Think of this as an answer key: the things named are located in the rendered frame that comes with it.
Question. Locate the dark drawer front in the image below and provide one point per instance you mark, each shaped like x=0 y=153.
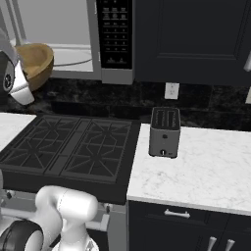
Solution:
x=153 y=214
x=240 y=224

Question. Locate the wooden bowl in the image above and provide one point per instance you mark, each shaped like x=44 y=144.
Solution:
x=38 y=62

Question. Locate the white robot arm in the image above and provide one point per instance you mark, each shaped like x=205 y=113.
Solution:
x=67 y=204

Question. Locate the black gas hob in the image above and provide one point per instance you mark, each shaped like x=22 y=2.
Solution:
x=75 y=150

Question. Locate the dark base cupboard door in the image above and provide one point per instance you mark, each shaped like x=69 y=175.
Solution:
x=243 y=243
x=163 y=240

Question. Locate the grey toaster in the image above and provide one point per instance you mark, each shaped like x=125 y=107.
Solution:
x=164 y=137

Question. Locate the white wall socket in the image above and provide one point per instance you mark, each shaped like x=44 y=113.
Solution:
x=172 y=90

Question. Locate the dark wall cupboard door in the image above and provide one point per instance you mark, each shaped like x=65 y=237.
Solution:
x=192 y=39

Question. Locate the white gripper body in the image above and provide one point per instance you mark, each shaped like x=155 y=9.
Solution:
x=22 y=88

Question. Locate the grey microwave oven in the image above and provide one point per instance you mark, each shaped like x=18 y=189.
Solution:
x=116 y=36

